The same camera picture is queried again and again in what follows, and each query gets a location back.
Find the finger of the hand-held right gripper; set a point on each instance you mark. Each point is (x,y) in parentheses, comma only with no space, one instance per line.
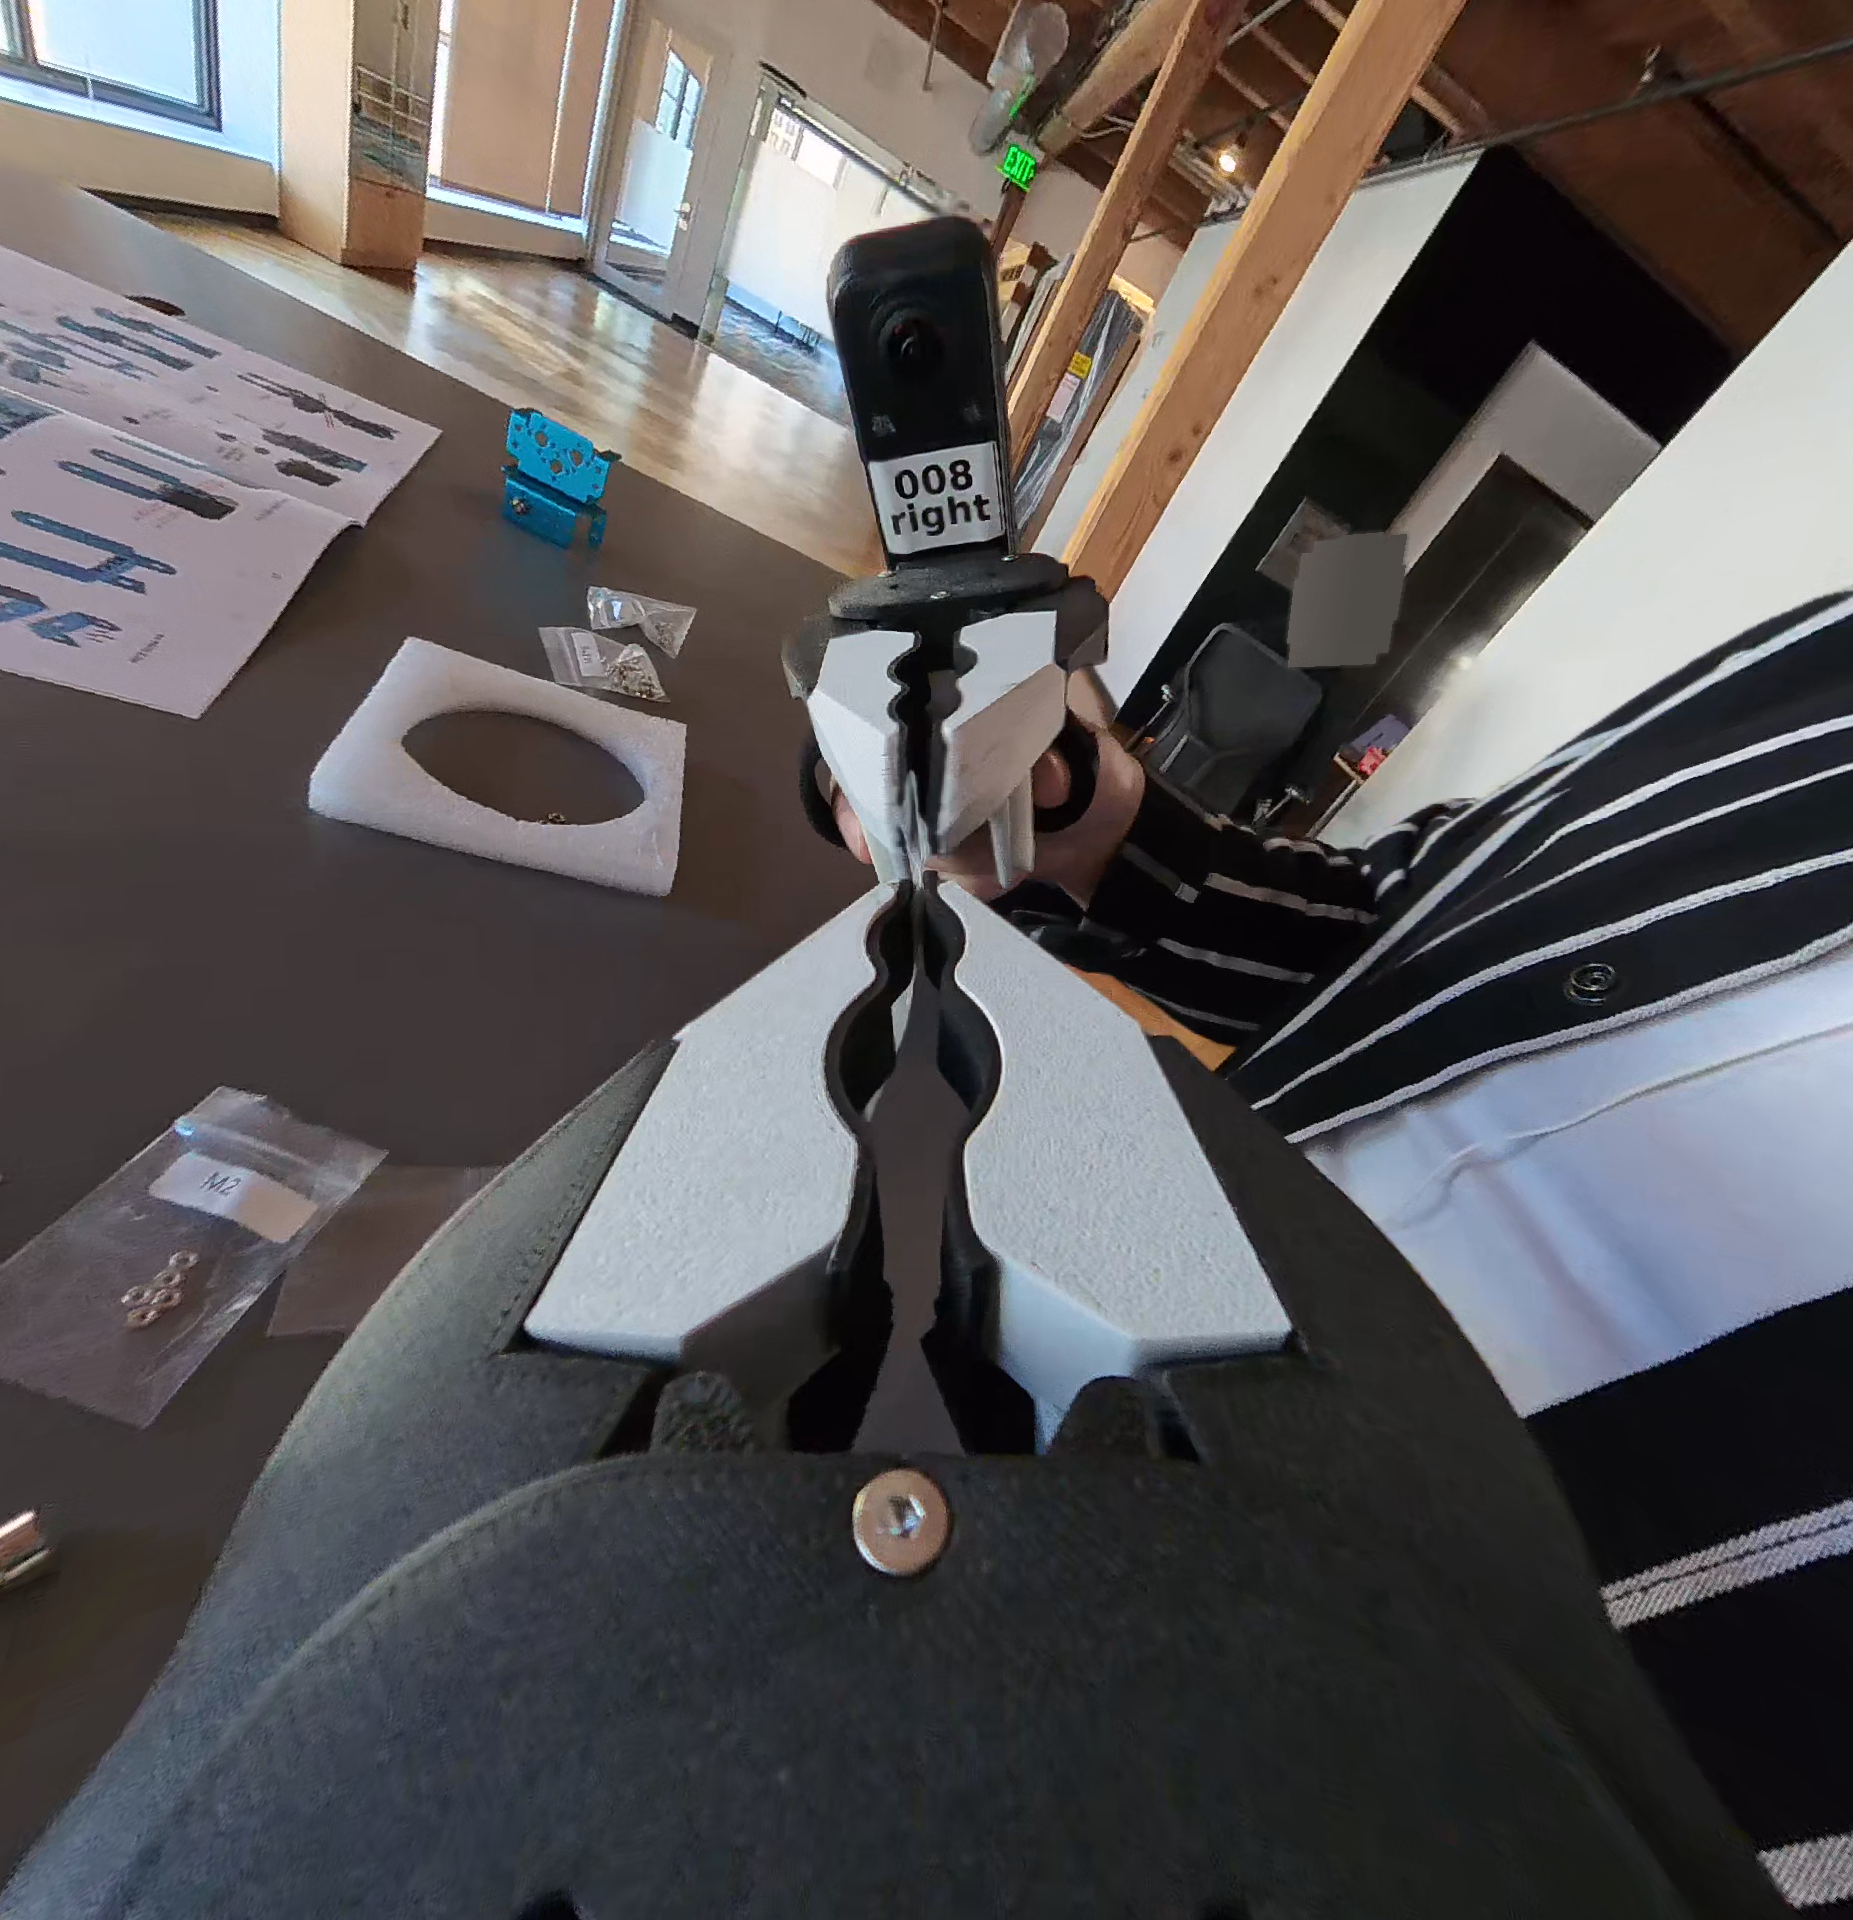
(995,722)
(858,738)

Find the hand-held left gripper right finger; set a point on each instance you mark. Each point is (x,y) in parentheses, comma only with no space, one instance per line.
(1105,1186)

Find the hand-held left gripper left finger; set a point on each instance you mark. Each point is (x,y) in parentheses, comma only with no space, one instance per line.
(718,1169)

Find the small clear plastic bag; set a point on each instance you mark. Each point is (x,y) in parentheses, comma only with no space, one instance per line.
(911,861)

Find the puffy clear screw bag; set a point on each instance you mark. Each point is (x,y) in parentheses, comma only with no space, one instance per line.
(642,614)

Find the white foam frame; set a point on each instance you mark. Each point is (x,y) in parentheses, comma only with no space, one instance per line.
(370,782)

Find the person's right forearm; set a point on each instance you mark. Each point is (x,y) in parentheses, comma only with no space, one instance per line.
(1239,914)

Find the dark desk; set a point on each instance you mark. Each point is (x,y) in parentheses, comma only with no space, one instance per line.
(191,978)

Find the person's right hand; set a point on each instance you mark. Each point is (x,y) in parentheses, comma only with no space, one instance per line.
(1129,797)

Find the dark mesh office chair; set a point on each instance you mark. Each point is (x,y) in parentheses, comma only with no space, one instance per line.
(1233,713)

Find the green exit sign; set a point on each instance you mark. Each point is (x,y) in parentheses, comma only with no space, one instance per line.
(1018,167)

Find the slim wooden column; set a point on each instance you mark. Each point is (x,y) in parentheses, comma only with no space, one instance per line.
(1121,227)

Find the flat labelled screw bag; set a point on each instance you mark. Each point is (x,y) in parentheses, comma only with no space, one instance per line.
(605,658)

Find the thick wooden column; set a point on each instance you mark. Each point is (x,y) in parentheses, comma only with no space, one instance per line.
(1270,268)

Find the clear bag of nuts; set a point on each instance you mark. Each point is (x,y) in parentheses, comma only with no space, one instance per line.
(148,1246)

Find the open instruction booklet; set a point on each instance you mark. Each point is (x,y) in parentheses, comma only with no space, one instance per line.
(148,498)

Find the metal cross wrench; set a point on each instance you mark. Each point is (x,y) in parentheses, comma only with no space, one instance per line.
(3,1561)

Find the blue metal bracket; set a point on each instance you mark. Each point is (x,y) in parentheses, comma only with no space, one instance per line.
(553,465)

